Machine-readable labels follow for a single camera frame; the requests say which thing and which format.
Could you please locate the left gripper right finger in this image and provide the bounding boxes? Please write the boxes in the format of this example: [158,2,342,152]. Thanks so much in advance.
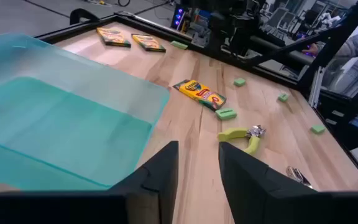
[218,141,358,224]

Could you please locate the computer with purple lights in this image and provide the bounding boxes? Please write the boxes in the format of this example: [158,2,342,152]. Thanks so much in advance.
[170,5,186,31]

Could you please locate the person's hand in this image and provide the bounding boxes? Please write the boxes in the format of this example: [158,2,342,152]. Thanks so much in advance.
[301,42,319,57]

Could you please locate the yellow-handled pliers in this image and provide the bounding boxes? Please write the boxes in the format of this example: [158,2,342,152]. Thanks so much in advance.
[218,124,267,156]
[285,166,314,189]

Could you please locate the black frame clamp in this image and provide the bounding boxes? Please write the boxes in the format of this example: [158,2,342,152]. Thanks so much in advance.
[69,8,101,26]

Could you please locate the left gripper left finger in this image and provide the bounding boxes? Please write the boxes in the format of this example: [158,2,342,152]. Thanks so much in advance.
[0,140,179,224]

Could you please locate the teal translucent plastic bin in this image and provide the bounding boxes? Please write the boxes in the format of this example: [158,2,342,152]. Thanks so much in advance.
[0,32,171,191]

